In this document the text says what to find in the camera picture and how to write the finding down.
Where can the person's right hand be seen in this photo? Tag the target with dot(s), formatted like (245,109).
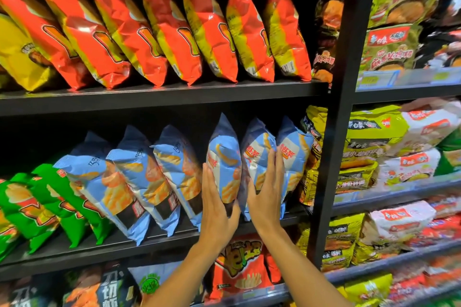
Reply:
(268,202)

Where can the person's left hand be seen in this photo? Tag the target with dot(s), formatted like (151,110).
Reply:
(220,227)

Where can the row of orange chip bags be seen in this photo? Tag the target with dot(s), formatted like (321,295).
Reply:
(238,267)

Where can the dark shrimp chip bags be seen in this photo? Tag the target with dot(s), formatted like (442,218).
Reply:
(155,281)
(101,290)
(29,296)

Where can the row of blue snack bags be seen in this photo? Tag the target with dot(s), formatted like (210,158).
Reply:
(108,188)

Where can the black metal shelf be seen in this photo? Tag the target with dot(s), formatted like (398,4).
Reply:
(144,98)

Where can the row of green snack bags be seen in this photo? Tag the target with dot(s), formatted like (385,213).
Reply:
(43,202)

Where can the stack of light green bags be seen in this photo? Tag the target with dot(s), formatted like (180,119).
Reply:
(450,156)

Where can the row of orange snack bags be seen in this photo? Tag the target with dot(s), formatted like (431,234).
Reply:
(122,30)

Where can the instant noodle packs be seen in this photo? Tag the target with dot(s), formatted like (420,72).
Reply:
(439,44)

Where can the yellow snack bag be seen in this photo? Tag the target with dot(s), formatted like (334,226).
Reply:
(25,55)

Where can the person's left forearm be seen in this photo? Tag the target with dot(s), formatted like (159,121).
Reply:
(187,281)

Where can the person's right forearm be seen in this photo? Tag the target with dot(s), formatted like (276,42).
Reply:
(306,278)

